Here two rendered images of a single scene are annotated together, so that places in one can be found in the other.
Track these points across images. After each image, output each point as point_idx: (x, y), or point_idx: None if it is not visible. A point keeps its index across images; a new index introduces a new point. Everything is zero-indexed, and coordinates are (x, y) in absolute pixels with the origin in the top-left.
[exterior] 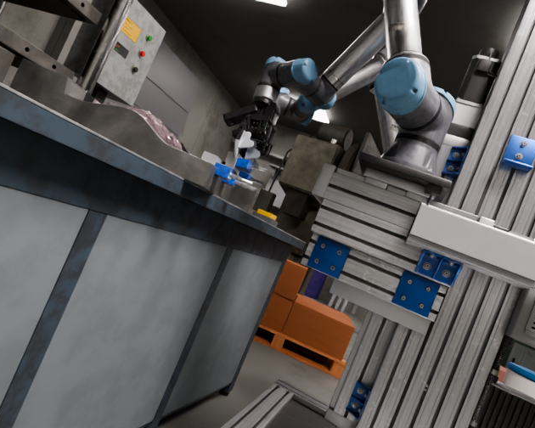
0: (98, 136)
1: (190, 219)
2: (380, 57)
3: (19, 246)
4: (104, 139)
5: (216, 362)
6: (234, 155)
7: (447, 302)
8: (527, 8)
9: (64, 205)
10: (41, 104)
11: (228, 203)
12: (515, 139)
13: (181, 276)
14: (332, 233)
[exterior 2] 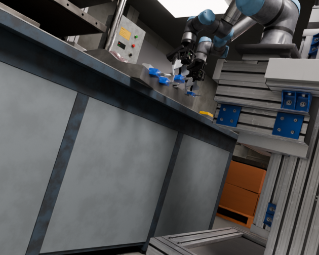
0: (71, 46)
1: (145, 108)
2: None
3: (42, 105)
4: (75, 48)
5: (189, 213)
6: (172, 74)
7: None
8: None
9: (64, 87)
10: (38, 28)
11: (166, 96)
12: None
13: (147, 144)
14: (226, 98)
